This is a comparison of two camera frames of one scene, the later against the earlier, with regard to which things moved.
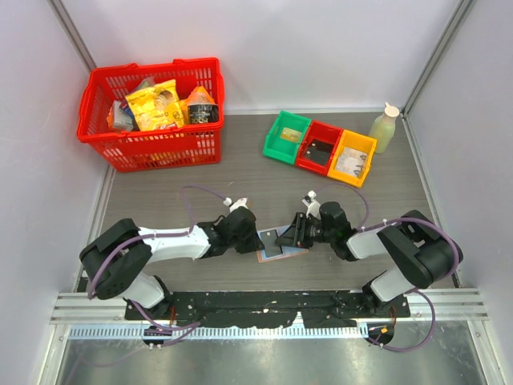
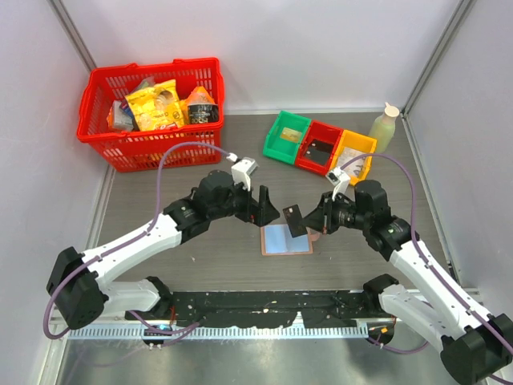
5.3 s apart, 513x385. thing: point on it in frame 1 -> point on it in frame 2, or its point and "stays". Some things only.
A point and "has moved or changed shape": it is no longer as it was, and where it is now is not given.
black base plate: [268, 309] stays
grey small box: [122, 120] stays
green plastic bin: [284, 135] stays
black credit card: [320, 151] stays
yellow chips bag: [158, 108] stays
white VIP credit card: [352, 158] stays
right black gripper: [294, 235] -> [322, 217]
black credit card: [268, 239] has moved or changed shape
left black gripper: [254, 245] -> [260, 212]
